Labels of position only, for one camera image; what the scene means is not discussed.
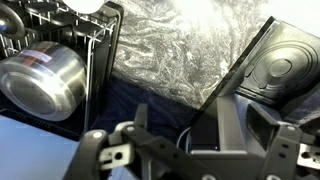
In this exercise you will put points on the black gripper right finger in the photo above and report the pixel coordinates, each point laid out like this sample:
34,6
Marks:
286,150

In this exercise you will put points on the black coffee maker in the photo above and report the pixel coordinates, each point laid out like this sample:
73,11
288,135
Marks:
283,66

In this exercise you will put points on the black dish rack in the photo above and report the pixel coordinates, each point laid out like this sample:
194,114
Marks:
100,60

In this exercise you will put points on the stainless steel pot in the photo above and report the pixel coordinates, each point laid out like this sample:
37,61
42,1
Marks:
43,80

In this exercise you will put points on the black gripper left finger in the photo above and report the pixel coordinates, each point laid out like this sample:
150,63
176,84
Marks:
153,150

